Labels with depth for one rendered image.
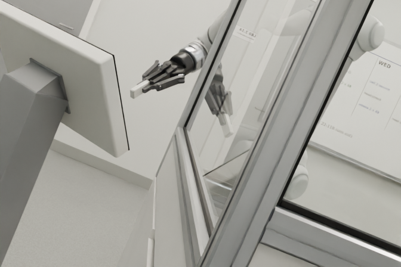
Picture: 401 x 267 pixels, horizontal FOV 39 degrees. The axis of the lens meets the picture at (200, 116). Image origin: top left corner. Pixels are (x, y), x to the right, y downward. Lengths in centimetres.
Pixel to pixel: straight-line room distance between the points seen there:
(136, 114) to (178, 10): 97
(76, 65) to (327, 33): 100
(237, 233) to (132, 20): 441
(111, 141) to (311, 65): 104
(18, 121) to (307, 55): 113
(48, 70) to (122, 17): 335
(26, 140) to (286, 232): 110
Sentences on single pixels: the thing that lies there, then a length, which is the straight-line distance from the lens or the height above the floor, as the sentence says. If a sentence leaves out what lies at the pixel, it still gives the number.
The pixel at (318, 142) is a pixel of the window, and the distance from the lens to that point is 58.
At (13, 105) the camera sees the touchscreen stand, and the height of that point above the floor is 96.
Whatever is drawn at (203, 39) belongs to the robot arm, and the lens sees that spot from 183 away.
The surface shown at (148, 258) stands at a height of 92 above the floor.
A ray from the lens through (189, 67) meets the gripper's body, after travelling 179.
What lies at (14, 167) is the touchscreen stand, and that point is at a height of 80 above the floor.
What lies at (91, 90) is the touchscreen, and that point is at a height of 109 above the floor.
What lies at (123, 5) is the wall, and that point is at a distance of 494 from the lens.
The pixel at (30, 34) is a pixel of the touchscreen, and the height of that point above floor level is 115.
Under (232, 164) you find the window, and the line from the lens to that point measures 72.
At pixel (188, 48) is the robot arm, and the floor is 129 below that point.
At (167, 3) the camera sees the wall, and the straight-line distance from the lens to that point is 491.
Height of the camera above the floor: 128
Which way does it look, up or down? 6 degrees down
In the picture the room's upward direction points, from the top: 24 degrees clockwise
